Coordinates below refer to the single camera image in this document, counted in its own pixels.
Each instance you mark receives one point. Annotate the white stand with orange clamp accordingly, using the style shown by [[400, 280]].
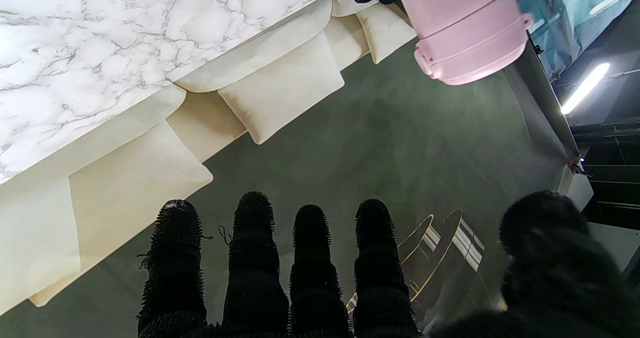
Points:
[[575, 188]]

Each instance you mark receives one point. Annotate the pink thermos lid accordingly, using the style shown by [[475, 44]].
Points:
[[475, 48]]

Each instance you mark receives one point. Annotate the ceiling tube light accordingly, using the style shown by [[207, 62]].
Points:
[[585, 88]]

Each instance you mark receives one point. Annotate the cream fabric sofa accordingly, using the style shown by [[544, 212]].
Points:
[[250, 58]]

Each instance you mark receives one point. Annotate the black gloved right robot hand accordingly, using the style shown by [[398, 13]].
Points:
[[255, 278]]

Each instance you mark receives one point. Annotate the cream sofa cushion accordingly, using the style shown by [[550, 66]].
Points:
[[135, 203], [385, 33], [280, 93]]

